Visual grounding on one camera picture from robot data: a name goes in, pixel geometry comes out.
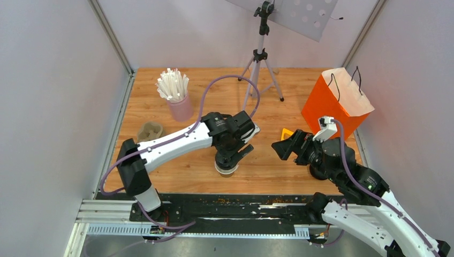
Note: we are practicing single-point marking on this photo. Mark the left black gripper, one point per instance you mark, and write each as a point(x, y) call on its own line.
point(224, 152)

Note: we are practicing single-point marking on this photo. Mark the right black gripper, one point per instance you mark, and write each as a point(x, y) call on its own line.
point(299, 142)

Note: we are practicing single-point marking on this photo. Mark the black plastic cup lid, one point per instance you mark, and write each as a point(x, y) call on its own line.
point(225, 166)

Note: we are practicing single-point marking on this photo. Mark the brown paper cup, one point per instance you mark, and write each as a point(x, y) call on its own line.
point(226, 172)

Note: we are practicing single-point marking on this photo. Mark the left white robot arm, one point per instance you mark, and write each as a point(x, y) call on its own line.
point(137, 160)

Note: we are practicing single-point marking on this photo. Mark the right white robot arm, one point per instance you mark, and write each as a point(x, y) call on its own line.
point(370, 210)

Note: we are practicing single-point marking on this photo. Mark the pink translucent straw holder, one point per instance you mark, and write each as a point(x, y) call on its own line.
point(181, 111)

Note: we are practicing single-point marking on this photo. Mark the orange paper bag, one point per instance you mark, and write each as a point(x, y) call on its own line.
point(339, 95)

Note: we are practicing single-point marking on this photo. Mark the grey pulp cup carrier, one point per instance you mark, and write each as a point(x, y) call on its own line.
point(150, 131)

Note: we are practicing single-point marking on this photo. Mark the bundle of white straws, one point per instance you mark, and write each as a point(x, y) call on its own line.
point(172, 85)

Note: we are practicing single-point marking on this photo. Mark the grey perforated panel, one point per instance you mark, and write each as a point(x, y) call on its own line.
point(306, 17)

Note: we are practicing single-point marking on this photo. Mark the yellow triangular plastic bracket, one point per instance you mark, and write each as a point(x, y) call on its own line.
point(286, 133)

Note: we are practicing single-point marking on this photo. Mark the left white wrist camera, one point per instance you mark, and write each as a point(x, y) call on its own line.
point(249, 135)

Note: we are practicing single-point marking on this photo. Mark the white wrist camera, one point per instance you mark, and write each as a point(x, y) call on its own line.
point(328, 128)
point(249, 135)

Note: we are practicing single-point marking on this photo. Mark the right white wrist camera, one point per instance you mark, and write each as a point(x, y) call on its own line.
point(328, 128)

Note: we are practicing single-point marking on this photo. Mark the silver camera tripod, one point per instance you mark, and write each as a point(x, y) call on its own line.
point(260, 55)

